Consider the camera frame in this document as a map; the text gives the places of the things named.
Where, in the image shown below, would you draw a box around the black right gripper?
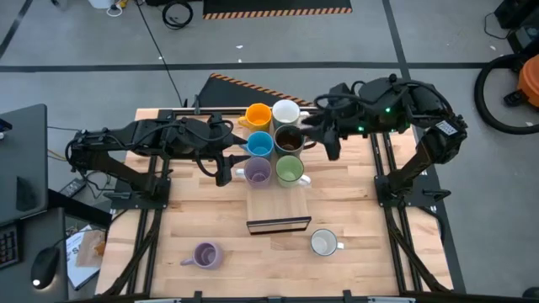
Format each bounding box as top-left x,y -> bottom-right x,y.
299,107 -> 370,162

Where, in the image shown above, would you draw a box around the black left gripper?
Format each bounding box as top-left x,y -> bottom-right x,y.
189,119 -> 253,188

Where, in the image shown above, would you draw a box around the bright blue mug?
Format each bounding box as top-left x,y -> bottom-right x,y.
239,130 -> 275,160

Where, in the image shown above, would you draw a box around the dark teal speckled brown mug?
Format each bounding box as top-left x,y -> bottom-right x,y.
273,125 -> 318,157

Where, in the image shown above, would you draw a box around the purple ribbed mug white handle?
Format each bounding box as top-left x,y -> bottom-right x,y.
234,157 -> 273,189

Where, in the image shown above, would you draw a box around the pale teal mug white interior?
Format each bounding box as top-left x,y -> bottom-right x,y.
271,98 -> 311,130

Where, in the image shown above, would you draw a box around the yellow mug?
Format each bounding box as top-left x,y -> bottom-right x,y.
237,103 -> 273,133

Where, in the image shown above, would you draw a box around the green mug white handle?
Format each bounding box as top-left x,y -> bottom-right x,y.
275,155 -> 312,189

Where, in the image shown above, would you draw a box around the blue white floral mug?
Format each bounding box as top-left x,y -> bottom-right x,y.
310,228 -> 345,258

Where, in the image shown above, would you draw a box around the black power brick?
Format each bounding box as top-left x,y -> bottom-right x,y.
58,178 -> 88,199

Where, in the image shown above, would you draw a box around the dark desk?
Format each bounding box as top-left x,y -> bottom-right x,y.
0,188 -> 114,303

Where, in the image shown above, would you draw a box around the white paper sheets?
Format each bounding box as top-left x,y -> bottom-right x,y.
65,225 -> 107,291

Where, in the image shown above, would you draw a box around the white floor object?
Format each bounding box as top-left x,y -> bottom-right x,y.
87,0 -> 127,18

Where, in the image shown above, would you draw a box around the grey desk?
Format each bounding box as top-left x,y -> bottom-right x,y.
0,104 -> 49,226

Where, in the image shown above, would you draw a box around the black computer mouse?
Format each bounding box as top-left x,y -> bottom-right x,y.
30,246 -> 61,290

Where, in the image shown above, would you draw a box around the black equipment case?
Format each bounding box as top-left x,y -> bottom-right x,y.
493,0 -> 539,55

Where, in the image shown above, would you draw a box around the black keyboard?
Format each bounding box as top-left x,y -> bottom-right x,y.
0,222 -> 23,270

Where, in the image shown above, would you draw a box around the black aluminium table frame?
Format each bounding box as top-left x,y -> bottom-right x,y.
94,107 -> 456,303

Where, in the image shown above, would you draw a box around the coiled black cable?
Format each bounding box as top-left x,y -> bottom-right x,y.
162,0 -> 195,30

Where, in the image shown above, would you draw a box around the orange shop vacuum black hose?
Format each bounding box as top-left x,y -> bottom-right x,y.
473,53 -> 539,136

